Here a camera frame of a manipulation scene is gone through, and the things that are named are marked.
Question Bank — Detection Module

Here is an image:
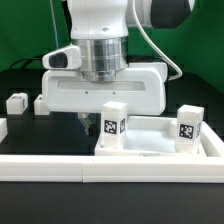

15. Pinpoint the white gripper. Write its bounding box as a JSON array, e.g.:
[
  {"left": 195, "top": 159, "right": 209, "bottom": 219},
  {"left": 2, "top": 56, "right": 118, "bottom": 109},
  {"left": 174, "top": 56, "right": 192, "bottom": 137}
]
[{"left": 42, "top": 62, "right": 168, "bottom": 134}]

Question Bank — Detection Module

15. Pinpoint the white square table top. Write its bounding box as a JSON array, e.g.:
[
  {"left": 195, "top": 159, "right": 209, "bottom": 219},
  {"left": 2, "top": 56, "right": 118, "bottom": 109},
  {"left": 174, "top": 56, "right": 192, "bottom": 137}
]
[{"left": 95, "top": 116, "right": 206, "bottom": 158}]

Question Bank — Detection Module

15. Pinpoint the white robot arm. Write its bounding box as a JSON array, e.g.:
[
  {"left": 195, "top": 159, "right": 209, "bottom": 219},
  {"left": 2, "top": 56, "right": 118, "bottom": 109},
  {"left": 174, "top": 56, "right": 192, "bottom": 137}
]
[{"left": 42, "top": 0, "right": 195, "bottom": 115}]

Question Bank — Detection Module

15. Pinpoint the white U-shaped obstacle fence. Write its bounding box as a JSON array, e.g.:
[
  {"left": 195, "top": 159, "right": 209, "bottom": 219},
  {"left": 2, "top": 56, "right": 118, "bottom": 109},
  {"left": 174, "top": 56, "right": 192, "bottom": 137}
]
[{"left": 0, "top": 124, "right": 224, "bottom": 183}]

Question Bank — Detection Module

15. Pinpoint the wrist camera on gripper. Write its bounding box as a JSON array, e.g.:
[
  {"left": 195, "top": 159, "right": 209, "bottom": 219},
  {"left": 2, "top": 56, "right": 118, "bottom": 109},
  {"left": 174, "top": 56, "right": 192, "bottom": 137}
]
[{"left": 42, "top": 44, "right": 82, "bottom": 70}]

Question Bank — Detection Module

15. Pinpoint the black cable bundle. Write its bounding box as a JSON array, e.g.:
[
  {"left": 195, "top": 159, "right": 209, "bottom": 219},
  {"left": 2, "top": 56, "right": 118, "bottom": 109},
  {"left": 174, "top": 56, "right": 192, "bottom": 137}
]
[{"left": 8, "top": 0, "right": 73, "bottom": 70}]

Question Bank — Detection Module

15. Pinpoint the white camera cable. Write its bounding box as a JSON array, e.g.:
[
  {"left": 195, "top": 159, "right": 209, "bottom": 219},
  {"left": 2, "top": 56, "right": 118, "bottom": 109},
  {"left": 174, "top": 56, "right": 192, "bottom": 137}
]
[{"left": 131, "top": 0, "right": 184, "bottom": 82}]

